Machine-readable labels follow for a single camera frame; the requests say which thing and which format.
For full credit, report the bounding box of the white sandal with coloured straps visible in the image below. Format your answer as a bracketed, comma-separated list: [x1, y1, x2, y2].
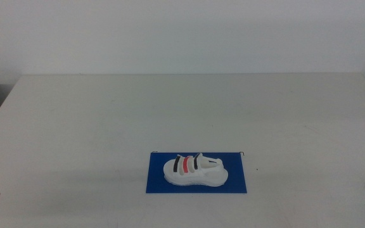
[162, 153, 228, 187]

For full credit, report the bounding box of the blue rectangular mat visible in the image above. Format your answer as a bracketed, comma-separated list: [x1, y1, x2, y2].
[145, 152, 248, 194]

